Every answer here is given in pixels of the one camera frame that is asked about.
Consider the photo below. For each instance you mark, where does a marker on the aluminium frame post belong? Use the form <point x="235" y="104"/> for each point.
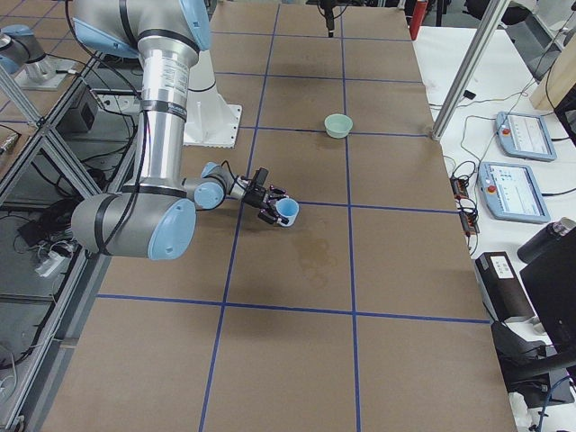
<point x="471" y="59"/>

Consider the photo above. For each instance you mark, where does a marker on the red fire extinguisher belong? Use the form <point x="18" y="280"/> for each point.
<point x="416" y="20"/>

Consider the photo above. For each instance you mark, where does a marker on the lower teach pendant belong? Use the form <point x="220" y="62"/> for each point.
<point x="511" y="193"/>

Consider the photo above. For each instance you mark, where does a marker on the white pedestal base plate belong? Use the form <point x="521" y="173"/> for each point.
<point x="213" y="127"/>

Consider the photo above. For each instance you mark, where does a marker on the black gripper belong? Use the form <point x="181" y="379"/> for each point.
<point x="329" y="19"/>
<point x="255" y="198"/>

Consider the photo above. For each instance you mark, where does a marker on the teach pendant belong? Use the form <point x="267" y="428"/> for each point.
<point x="525" y="136"/>
<point x="511" y="193"/>

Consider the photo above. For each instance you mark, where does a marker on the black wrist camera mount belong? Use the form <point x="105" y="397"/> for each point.
<point x="257" y="182"/>

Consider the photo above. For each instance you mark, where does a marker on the mint green bowl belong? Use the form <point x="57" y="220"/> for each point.
<point x="338" y="125"/>

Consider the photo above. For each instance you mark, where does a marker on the white pedestal column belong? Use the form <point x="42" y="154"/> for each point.
<point x="202" y="83"/>

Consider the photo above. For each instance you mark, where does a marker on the black water bottle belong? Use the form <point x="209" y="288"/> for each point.
<point x="544" y="239"/>

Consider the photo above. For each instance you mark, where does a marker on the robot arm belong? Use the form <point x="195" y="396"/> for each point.
<point x="154" y="214"/>

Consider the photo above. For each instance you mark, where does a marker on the black box on desk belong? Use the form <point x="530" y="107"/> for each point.
<point x="506" y="296"/>

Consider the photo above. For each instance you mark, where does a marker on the black monitor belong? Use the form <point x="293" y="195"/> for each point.
<point x="550" y="284"/>

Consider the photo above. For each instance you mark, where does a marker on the upper teach pendant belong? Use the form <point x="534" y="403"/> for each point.
<point x="525" y="136"/>

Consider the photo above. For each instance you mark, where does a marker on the light blue plastic cup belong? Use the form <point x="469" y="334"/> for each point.
<point x="288" y="210"/>

